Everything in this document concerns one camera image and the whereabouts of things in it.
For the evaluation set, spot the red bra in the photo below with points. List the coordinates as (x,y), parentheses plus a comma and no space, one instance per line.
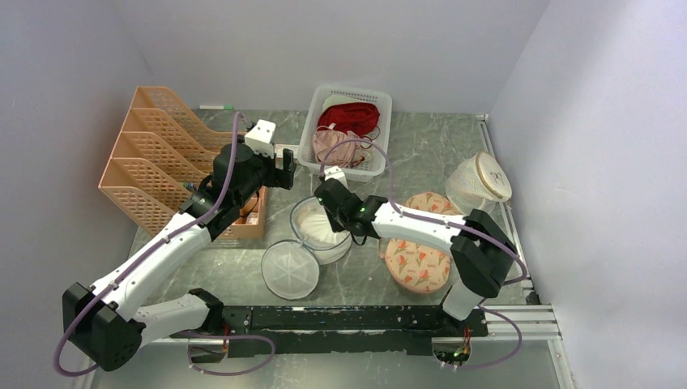
(361,118)

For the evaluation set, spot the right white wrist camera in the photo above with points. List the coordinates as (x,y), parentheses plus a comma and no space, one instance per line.
(336,173)

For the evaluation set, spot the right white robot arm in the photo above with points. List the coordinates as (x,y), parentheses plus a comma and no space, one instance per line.
(481,252)

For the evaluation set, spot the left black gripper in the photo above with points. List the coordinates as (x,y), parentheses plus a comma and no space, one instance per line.
(279,177)

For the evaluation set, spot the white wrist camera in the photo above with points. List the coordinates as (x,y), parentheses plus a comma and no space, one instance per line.
(259,138)
(336,173)

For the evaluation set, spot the white mesh laundry bag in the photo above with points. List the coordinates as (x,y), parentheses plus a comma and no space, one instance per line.
(291,268)

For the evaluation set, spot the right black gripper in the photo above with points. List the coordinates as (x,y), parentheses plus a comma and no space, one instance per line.
(335,225)

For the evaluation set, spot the white bra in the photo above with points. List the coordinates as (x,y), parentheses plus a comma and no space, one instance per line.
(316,230)

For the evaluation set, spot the pink bra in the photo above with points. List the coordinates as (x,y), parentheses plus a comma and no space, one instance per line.
(337,148)

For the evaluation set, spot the small white cardboard box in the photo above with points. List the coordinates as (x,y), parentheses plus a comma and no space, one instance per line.
(280,148)

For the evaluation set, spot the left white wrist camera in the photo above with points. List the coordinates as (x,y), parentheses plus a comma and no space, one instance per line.
(259,138)

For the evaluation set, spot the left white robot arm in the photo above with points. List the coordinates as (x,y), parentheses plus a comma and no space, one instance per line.
(108,320)

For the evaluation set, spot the green white marker pen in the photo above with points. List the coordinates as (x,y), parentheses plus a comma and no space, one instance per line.
(216,107)

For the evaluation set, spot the white plastic basket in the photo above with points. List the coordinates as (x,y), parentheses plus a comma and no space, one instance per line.
(327,95)

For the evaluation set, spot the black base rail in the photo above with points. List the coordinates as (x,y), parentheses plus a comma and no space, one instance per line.
(347,329)

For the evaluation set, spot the orange plastic file organizer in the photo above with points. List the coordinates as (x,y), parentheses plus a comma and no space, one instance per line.
(162,149)

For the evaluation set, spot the small beige mesh bag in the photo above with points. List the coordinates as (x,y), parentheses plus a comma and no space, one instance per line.
(478,182)

